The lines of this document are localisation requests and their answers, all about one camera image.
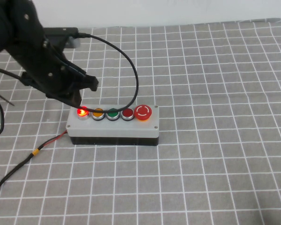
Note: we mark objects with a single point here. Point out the grey and black button box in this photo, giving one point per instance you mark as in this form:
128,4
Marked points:
112,131

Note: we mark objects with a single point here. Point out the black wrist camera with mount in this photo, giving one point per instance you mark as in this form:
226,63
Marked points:
61,31

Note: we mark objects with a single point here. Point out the red flat round pushbutton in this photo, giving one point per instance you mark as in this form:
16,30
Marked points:
127,113

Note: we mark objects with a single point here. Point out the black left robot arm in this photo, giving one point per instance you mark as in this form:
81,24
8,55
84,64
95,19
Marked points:
7,23

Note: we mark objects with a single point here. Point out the yellow flat round pushbutton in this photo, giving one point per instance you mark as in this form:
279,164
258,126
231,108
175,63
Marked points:
98,113

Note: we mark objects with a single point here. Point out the grey white-checked tablecloth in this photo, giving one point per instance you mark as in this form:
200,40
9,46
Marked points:
201,164

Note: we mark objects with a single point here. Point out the red raised dome pushbutton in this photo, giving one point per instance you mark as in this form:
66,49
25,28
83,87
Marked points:
82,112

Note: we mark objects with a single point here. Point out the red mushroom emergency stop button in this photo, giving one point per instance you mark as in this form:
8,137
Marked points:
142,111

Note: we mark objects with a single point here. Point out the green flat round pushbutton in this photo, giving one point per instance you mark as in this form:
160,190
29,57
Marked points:
112,114

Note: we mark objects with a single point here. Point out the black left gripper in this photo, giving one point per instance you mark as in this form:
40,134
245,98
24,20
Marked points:
49,77

